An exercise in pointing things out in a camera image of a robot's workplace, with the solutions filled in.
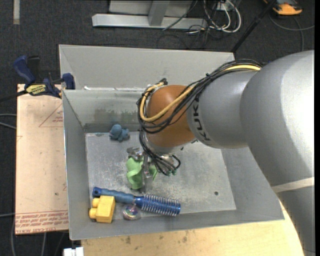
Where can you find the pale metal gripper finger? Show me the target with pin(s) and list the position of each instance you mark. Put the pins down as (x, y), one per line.
(148, 181)
(134, 151)

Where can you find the light green soft toy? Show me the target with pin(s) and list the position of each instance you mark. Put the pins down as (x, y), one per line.
(135, 172)

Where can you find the blue hairbrush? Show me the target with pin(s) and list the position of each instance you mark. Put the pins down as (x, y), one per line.
(150, 202)

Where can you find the blue toy animal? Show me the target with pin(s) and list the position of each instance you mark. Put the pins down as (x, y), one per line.
(117, 132)

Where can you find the grey metal bin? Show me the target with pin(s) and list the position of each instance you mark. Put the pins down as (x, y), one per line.
(105, 160)

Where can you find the shiny iridescent spinning top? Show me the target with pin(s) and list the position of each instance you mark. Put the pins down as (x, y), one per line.
(131, 213)

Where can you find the yellow toy brick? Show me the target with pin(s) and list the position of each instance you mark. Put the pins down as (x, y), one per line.
(103, 208)

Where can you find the brown cardboard board red print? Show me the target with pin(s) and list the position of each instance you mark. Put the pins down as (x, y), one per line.
(40, 160)

